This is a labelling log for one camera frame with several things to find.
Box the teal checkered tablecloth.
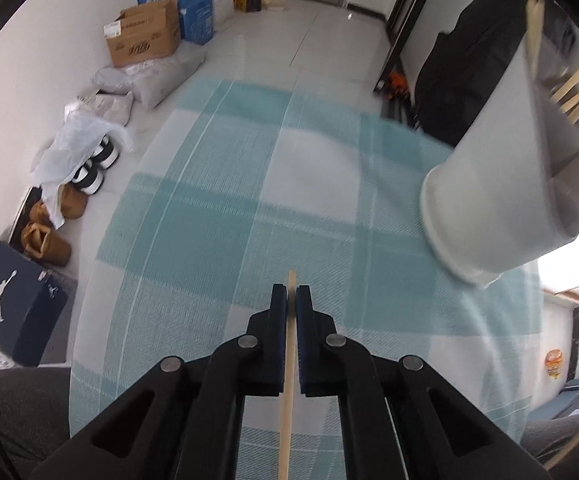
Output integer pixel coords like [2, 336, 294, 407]
[68, 77, 543, 480]

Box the white plastic bin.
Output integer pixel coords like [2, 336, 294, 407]
[210, 0, 235, 26]

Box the brown boot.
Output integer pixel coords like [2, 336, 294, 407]
[22, 220, 73, 267]
[57, 183, 89, 221]

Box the bundle of wooden chopsticks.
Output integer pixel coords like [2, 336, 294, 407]
[525, 0, 579, 126]

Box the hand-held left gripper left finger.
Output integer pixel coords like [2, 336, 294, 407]
[30, 284, 289, 480]

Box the small light grey parcel bag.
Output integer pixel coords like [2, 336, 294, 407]
[91, 65, 135, 96]

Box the grey plastic parcel bag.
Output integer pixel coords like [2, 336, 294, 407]
[132, 52, 206, 110]

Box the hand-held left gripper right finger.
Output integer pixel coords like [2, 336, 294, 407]
[295, 285, 550, 480]

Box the white and grey utensil holder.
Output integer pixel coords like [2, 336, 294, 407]
[419, 0, 579, 288]

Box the person's leg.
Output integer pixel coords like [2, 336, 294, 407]
[519, 407, 579, 480]
[0, 366, 73, 480]

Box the brown cardboard box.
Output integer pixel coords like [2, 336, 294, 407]
[104, 0, 181, 68]

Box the black and white sneaker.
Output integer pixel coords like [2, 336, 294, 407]
[72, 162, 105, 196]
[92, 137, 120, 171]

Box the navy shoebox with white figure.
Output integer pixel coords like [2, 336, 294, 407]
[0, 241, 69, 367]

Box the blue cardboard box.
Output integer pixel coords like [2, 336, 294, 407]
[137, 0, 216, 46]

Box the black backpack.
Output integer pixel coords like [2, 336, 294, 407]
[412, 0, 577, 148]

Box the slender wooden chopstick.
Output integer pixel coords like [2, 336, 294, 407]
[277, 270, 297, 480]

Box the clear plastic bag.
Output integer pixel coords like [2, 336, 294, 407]
[32, 110, 135, 226]

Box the person's left leg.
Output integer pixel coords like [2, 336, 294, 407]
[0, 366, 73, 480]

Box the person's right leg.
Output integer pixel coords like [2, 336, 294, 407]
[519, 407, 579, 480]

